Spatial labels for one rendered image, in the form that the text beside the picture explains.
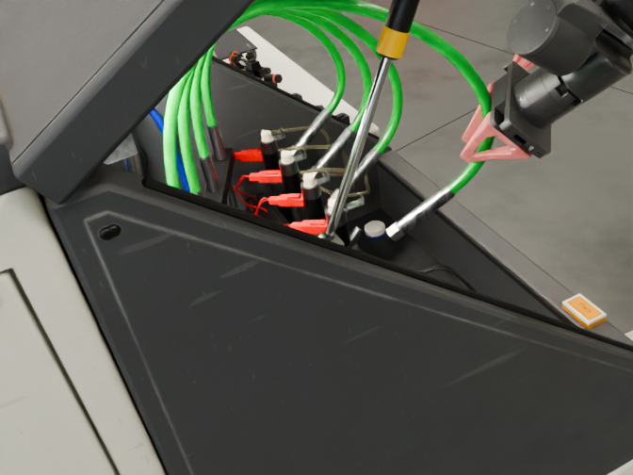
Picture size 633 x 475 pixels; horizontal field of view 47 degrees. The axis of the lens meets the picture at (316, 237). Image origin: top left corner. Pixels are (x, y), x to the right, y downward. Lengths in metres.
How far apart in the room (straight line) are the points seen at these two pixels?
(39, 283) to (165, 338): 0.10
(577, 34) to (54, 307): 0.52
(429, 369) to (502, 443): 0.19
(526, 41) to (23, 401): 0.53
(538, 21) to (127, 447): 0.52
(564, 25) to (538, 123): 0.13
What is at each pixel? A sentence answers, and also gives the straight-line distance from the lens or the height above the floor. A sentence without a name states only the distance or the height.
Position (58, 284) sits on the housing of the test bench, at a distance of 0.49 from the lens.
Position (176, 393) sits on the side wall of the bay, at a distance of 0.57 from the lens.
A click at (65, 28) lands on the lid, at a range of 0.49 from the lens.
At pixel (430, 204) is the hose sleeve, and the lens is 0.90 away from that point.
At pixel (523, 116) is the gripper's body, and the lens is 0.81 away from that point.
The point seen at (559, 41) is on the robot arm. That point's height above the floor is 1.37.
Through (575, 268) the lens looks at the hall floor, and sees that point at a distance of 2.58.
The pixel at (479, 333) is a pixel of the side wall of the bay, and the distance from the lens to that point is 0.70.
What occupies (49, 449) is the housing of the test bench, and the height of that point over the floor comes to 1.27.
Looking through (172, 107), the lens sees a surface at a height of 1.33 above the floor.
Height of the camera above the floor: 1.67
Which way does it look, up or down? 37 degrees down
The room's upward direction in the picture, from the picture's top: 11 degrees counter-clockwise
